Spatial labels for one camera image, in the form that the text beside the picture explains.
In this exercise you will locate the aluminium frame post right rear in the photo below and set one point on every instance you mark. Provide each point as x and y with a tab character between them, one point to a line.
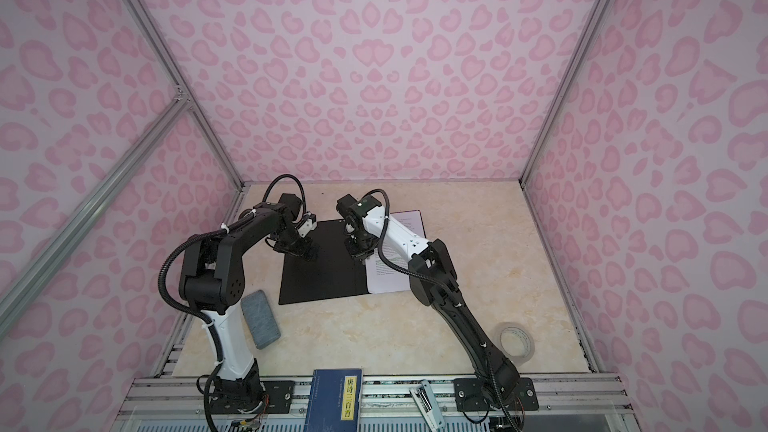
585	40

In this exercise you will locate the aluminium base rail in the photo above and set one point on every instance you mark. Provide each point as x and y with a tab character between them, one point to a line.
545	402

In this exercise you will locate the grey sponge eraser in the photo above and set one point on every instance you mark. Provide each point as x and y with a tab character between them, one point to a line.
260	320

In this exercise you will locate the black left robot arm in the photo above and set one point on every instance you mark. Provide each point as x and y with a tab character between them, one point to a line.
212	284

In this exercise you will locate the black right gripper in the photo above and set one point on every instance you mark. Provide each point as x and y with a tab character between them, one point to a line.
356	252

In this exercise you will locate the aluminium frame post left rear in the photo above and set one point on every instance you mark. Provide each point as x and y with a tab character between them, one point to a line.
169	63

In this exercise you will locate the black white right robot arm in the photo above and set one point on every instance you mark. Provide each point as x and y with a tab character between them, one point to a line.
434	283

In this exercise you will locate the blue book yellow label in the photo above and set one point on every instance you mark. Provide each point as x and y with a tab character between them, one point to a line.
334	401

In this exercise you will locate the aluminium frame post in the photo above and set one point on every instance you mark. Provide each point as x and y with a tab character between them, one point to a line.
169	63
585	40

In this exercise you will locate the teal folder with black inside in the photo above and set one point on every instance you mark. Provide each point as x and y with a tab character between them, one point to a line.
334	273

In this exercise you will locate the printed paper sheet bottom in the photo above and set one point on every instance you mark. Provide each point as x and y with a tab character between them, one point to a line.
380	278

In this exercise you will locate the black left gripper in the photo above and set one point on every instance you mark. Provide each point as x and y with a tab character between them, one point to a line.
302	251

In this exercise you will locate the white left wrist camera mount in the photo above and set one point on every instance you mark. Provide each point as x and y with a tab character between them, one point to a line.
306	224

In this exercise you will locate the white tape roll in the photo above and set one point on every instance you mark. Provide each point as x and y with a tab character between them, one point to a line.
515	341

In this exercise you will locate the aluminium diagonal frame bar left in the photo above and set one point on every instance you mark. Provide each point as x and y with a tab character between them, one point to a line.
41	269

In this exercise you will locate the white clip on rail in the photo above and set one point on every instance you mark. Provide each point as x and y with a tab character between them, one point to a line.
428	406

